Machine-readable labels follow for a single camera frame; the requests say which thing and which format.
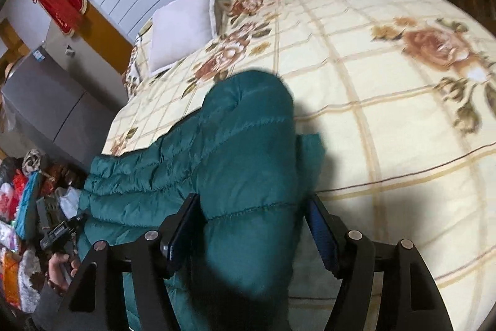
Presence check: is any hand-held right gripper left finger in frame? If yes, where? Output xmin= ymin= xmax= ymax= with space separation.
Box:
xmin=58 ymin=193 xmax=202 ymax=331

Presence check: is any teal down jacket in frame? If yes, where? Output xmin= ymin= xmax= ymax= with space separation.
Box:
xmin=75 ymin=69 xmax=327 ymax=331

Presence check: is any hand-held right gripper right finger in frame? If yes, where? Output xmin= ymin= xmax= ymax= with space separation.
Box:
xmin=305 ymin=195 xmax=455 ymax=331

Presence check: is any white pillow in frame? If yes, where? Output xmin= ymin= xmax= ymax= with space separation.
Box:
xmin=147 ymin=0 xmax=218 ymax=78

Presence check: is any pile of mixed clothes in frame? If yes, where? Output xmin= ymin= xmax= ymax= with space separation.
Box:
xmin=0 ymin=148 xmax=83 ymax=316

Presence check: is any floral checked bed sheet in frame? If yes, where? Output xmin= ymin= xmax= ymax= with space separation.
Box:
xmin=101 ymin=0 xmax=496 ymax=331

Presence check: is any person's left forearm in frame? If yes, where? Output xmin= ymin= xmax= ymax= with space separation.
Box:
xmin=26 ymin=280 xmax=71 ymax=331

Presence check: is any person's left hand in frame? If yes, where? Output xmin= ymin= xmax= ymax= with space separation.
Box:
xmin=46 ymin=253 xmax=80 ymax=293

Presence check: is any grey refrigerator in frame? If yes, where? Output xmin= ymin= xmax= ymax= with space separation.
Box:
xmin=0 ymin=39 xmax=129 ymax=169

